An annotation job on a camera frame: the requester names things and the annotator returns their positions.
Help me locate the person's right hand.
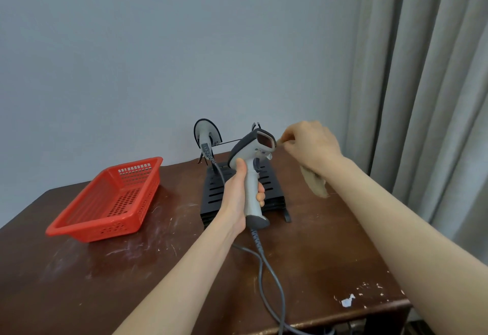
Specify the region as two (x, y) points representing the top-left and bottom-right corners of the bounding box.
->
(280, 120), (345, 173)

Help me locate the person's left hand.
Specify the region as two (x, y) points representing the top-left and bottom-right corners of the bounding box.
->
(213, 157), (266, 237)

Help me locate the grey white barcode scanner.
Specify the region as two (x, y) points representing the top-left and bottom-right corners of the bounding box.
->
(193, 118), (223, 156)
(227, 128), (277, 230)

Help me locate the beige cloth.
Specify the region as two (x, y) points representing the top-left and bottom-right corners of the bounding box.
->
(276, 137), (329, 199)

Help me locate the person's right forearm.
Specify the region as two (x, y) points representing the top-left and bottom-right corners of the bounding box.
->
(313, 155), (488, 335)

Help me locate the person's left forearm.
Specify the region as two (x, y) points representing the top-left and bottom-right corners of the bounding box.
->
(113, 218), (246, 335)

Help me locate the black slotted metal rack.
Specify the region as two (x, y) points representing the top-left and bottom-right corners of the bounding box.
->
(197, 121), (293, 229)

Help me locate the red plastic basket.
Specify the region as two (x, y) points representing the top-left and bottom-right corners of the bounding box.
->
(45, 157), (164, 243)

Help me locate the grey curtain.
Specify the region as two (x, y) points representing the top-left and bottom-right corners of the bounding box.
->
(344, 0), (488, 257)

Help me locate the grey scanner cable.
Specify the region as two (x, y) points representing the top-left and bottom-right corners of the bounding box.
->
(201, 143), (294, 335)
(250, 228), (292, 335)

